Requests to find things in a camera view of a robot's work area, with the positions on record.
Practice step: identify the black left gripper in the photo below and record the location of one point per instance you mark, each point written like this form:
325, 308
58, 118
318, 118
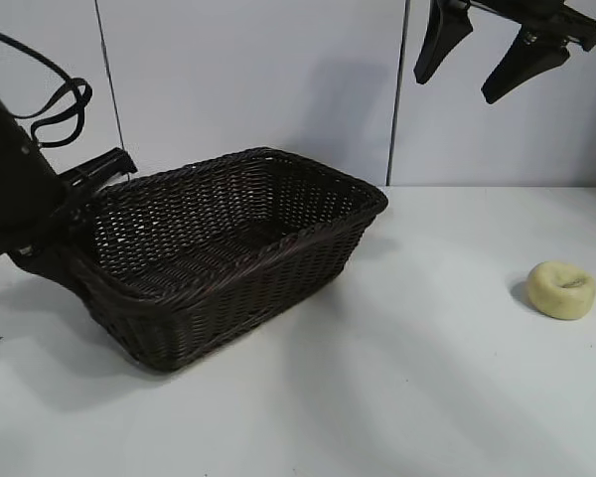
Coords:
10, 164

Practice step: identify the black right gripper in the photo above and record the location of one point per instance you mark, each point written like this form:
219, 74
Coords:
551, 20

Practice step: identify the dark brown wicker basket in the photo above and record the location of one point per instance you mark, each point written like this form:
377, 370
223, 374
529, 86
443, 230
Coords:
218, 248

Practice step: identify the pale yellow egg yolk pastry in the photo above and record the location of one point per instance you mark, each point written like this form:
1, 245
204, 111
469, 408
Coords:
551, 293

